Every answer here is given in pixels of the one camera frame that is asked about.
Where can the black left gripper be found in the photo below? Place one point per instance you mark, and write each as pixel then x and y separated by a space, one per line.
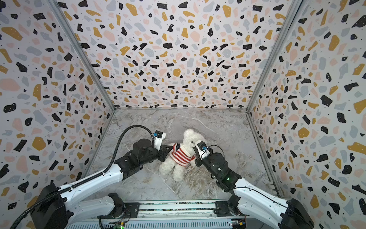
pixel 164 151

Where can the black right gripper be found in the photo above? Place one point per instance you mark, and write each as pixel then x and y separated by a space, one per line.
pixel 198 158

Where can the red white striped sweater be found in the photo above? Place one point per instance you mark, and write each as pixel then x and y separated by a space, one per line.
pixel 180 157

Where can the white plush teddy bear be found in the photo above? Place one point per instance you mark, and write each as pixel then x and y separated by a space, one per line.
pixel 177 171

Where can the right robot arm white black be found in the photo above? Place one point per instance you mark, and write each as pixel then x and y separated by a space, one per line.
pixel 247 199

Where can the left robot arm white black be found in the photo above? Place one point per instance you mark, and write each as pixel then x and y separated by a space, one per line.
pixel 67 204

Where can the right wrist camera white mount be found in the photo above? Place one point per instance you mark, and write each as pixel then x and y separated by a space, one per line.
pixel 203 149

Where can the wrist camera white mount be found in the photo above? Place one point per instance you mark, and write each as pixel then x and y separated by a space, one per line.
pixel 203 149
pixel 158 137

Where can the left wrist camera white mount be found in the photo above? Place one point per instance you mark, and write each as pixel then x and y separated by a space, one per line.
pixel 158 137

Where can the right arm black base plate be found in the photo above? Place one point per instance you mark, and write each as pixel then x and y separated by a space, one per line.
pixel 226 209

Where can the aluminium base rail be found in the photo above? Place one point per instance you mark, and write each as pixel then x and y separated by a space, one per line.
pixel 186 214

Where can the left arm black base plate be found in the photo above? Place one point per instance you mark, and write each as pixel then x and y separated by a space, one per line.
pixel 129 210

